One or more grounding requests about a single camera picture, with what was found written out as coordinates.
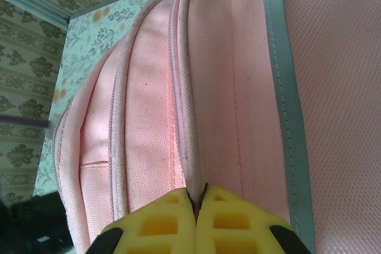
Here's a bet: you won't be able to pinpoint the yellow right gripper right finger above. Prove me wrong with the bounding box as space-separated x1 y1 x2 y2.
196 184 312 254

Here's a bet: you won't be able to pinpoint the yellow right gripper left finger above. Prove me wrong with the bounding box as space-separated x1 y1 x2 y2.
88 188 198 254

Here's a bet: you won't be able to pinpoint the pink school backpack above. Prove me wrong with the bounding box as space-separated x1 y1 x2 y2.
52 0 381 254

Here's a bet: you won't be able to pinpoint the floral printed table cover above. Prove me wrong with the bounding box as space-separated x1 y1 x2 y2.
32 0 185 197

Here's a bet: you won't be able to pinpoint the aluminium left corner post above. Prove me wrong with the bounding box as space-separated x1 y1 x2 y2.
0 0 71 29

